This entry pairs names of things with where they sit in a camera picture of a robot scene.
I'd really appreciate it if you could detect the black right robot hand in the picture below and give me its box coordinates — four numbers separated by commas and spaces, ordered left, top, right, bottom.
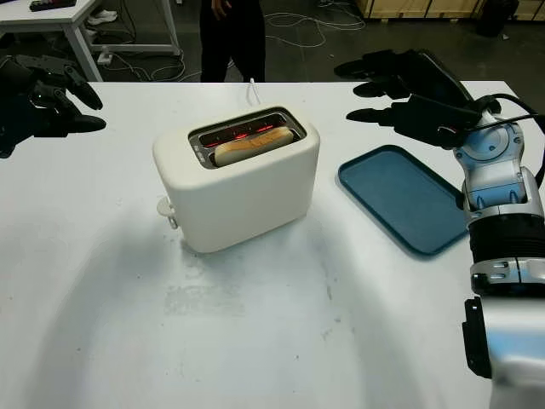
334, 48, 476, 127

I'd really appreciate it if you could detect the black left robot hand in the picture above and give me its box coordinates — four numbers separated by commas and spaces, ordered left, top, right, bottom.
0, 54, 106, 159

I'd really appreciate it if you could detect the slice of toast bread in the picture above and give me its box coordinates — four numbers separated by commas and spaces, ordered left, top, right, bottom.
214, 130, 295, 167

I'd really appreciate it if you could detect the person in cream jacket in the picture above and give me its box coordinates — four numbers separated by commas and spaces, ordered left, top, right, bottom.
199, 0, 267, 83

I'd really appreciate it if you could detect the cream white two-slot toaster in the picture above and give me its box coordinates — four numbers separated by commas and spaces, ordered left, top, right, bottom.
152, 105, 321, 255

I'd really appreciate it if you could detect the wooden crate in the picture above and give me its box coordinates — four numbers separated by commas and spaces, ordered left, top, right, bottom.
361, 0, 545, 20

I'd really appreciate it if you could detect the black bin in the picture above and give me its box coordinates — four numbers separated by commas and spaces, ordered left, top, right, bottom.
475, 0, 510, 37

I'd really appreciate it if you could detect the white metal-legged desk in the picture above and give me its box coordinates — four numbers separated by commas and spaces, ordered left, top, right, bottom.
0, 0, 182, 83

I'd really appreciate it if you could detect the black device on desk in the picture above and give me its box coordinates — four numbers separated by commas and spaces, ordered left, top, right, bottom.
28, 0, 73, 13

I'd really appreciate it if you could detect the pair of white shoes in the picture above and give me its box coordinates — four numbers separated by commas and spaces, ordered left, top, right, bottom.
87, 9, 118, 26

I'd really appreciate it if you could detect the dark blue plastic tray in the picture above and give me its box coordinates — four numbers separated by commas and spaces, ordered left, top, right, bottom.
338, 144, 469, 257

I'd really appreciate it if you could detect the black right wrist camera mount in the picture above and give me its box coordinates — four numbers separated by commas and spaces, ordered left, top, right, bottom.
393, 94, 480, 149

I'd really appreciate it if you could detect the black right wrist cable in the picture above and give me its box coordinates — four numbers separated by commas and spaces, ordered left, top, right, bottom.
468, 93, 545, 188

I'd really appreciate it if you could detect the white toaster power cord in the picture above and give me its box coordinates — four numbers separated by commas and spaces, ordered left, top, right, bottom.
245, 78, 263, 107

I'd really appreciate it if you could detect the white looped floor cable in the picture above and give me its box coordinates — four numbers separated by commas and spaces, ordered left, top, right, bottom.
264, 10, 367, 49

